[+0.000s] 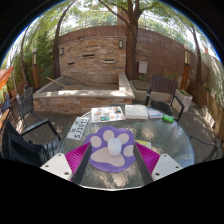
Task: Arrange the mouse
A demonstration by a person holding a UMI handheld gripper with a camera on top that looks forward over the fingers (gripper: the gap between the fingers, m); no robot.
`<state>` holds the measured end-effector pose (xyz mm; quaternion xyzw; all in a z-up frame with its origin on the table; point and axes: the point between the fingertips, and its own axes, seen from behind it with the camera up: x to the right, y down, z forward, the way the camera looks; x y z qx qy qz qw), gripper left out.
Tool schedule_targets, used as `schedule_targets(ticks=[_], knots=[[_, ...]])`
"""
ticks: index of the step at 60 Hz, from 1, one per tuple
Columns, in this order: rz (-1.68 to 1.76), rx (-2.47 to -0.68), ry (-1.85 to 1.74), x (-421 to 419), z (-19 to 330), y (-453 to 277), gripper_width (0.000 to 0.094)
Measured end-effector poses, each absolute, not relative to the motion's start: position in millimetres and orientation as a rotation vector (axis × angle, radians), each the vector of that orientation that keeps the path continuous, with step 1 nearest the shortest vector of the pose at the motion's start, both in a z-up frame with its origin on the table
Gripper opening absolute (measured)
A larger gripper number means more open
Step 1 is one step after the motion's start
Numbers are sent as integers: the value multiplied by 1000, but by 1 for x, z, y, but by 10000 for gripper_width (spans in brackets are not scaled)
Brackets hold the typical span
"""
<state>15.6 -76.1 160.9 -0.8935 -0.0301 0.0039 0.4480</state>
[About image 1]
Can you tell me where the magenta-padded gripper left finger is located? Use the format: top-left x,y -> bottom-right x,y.
39,142 -> 93,185

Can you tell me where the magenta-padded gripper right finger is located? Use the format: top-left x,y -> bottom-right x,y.
132,141 -> 184,186

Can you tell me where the purple paw-shaped mouse pad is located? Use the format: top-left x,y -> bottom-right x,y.
83,125 -> 137,174

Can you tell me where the yellow card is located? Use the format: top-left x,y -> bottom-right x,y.
134,139 -> 153,150

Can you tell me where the black metal armchair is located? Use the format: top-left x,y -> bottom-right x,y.
189,134 -> 223,158
0,118 -> 63,168

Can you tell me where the white licence plate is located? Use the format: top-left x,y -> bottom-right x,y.
66,116 -> 92,142

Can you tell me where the green packet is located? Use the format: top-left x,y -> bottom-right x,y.
162,114 -> 175,124

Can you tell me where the white and blue book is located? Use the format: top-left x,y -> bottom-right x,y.
146,108 -> 164,120

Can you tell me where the white flat box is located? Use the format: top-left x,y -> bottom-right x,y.
124,104 -> 149,120

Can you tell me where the white planter box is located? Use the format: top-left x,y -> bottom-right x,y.
174,88 -> 194,113

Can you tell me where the raised stone basin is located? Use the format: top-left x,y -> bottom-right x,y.
32,73 -> 136,115

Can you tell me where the colourful picture sheet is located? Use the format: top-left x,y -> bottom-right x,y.
90,105 -> 127,124

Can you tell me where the dark wooden slat armchair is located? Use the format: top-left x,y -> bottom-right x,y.
144,74 -> 186,122

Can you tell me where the grey utility box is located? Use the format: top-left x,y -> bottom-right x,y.
138,60 -> 148,75

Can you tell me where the orange fabric canopy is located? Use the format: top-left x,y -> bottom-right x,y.
0,65 -> 15,91

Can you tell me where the thin curved tree trunk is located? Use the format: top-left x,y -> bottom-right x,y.
52,3 -> 77,79

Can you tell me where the thick tree trunk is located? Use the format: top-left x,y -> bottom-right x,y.
124,0 -> 142,80

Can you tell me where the wooden lamp post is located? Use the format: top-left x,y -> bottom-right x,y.
31,48 -> 41,89
180,44 -> 192,91

